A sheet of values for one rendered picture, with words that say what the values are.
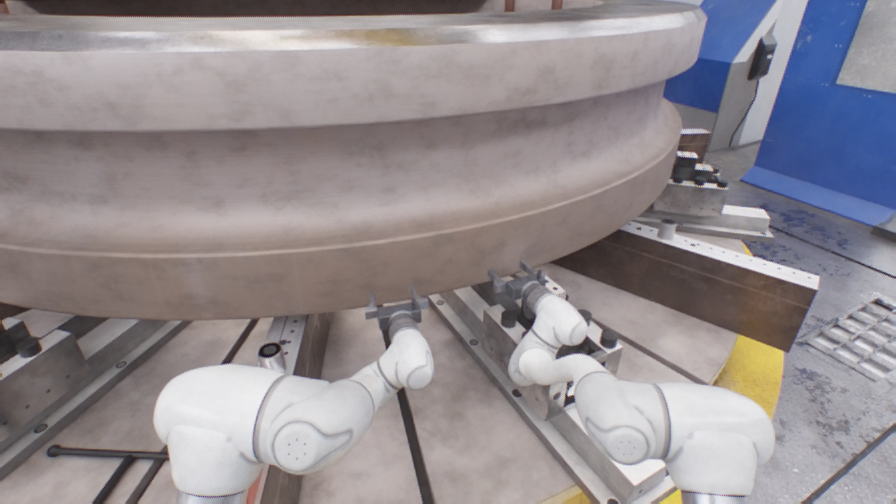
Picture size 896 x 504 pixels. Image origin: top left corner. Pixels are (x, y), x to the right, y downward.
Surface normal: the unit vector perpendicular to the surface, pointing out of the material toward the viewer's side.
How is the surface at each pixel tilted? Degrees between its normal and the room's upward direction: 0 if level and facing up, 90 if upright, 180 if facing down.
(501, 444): 0
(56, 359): 90
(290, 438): 62
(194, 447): 55
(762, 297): 90
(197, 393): 24
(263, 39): 45
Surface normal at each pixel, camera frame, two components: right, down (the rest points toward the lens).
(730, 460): 0.00, -0.36
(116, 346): 0.91, -0.15
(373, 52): 0.27, 0.45
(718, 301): -0.63, 0.36
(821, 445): 0.00, -0.88
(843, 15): -0.88, 0.22
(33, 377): 0.96, 0.14
